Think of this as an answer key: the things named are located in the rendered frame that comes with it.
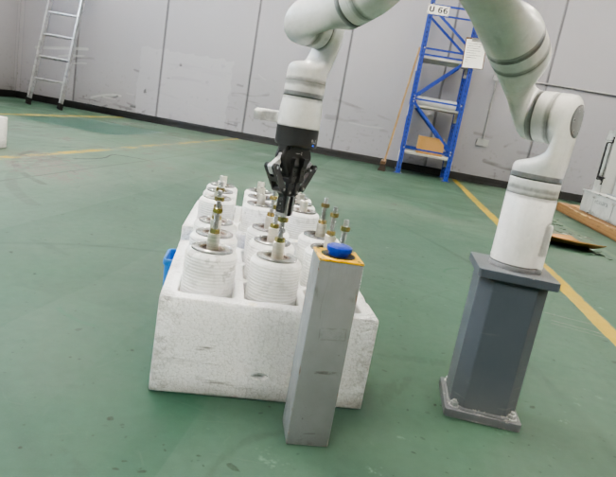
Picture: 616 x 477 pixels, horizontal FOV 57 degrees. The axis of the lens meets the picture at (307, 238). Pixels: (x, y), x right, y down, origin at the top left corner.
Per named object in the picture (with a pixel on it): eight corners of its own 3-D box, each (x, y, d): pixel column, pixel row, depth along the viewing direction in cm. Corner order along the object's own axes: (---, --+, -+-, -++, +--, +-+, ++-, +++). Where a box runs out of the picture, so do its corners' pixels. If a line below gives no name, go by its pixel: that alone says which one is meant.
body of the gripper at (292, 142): (301, 124, 95) (291, 180, 97) (329, 128, 102) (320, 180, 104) (267, 117, 99) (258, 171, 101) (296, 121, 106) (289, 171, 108)
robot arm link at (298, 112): (281, 122, 108) (287, 89, 107) (329, 132, 102) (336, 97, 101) (249, 118, 101) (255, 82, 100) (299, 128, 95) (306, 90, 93)
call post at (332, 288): (322, 424, 100) (355, 254, 93) (328, 448, 93) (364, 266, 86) (281, 420, 99) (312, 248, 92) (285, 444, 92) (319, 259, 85)
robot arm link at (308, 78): (313, 99, 105) (274, 92, 100) (327, 12, 102) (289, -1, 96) (338, 103, 100) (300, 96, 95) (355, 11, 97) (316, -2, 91)
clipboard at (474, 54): (482, 70, 624) (490, 33, 616) (483, 70, 621) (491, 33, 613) (459, 67, 627) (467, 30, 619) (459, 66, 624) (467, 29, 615)
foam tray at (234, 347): (327, 328, 144) (341, 260, 141) (360, 410, 107) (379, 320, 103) (170, 310, 138) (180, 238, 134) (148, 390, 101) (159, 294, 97)
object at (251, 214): (267, 264, 166) (277, 203, 162) (268, 274, 157) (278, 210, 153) (234, 259, 165) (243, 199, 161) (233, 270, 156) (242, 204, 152)
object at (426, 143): (440, 155, 693) (444, 139, 689) (441, 157, 669) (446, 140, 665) (414, 151, 697) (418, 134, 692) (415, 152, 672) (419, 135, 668)
